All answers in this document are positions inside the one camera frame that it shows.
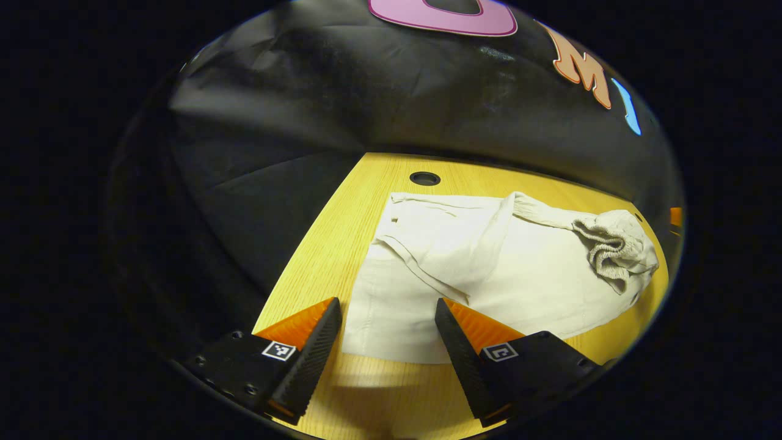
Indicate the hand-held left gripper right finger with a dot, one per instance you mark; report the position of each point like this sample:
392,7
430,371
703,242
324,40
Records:
464,360

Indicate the black backdrop cloth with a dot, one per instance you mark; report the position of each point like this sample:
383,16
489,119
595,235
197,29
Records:
366,98

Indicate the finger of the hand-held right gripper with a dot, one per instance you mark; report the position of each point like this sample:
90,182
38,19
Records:
676,219

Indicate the white jeans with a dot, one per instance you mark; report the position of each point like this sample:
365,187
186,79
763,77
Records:
519,275

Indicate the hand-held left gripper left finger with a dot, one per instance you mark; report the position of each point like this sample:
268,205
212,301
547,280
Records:
311,360

